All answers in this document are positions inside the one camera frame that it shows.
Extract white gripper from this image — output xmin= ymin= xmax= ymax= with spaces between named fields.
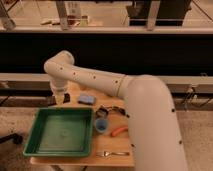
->
xmin=50 ymin=84 xmax=66 ymax=105

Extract black eraser block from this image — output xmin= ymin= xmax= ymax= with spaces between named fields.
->
xmin=53 ymin=93 xmax=70 ymax=104

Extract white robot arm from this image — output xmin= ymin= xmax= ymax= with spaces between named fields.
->
xmin=44 ymin=51 xmax=188 ymax=171

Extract green plastic tray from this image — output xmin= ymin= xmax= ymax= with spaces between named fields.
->
xmin=23 ymin=108 xmax=93 ymax=157

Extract blue sponge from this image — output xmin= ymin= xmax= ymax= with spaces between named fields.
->
xmin=77 ymin=94 xmax=96 ymax=105

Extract blue plastic cup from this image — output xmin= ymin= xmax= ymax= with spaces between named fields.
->
xmin=94 ymin=118 xmax=108 ymax=134

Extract black floor object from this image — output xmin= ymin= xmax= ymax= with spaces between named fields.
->
xmin=0 ymin=133 xmax=23 ymax=144

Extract orange carrot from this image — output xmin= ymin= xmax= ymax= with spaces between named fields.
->
xmin=111 ymin=126 xmax=128 ymax=137

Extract silver fork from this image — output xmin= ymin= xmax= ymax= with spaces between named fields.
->
xmin=96 ymin=151 xmax=130 ymax=157

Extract black handled peeler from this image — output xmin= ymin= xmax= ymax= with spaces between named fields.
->
xmin=95 ymin=106 xmax=128 ymax=118

